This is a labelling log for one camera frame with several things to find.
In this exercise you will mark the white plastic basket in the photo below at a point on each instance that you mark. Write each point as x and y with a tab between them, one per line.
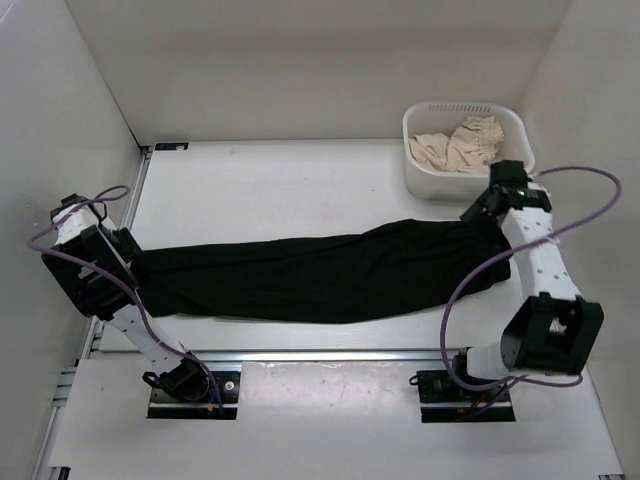
444	117

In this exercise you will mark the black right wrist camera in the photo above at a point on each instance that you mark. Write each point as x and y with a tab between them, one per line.
508	174

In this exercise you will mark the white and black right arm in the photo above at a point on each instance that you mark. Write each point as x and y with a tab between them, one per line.
554	330

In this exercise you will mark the white front cover board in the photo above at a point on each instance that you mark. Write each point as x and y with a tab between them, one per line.
324	421

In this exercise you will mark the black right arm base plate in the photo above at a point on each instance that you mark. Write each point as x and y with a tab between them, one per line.
443	401

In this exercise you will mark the beige trousers in basket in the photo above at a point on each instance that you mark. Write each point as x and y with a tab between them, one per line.
471	149

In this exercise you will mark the small dark label sticker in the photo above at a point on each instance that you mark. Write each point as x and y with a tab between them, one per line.
171	146

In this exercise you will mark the black trousers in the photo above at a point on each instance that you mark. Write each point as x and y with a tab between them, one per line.
395	269

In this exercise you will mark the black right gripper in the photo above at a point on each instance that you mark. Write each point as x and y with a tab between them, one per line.
476	216

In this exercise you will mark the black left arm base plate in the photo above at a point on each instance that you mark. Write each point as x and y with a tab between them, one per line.
200	402

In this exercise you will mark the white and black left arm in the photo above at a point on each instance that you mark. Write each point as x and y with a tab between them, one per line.
91	261

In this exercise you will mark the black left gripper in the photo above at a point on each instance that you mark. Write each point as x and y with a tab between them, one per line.
130	249

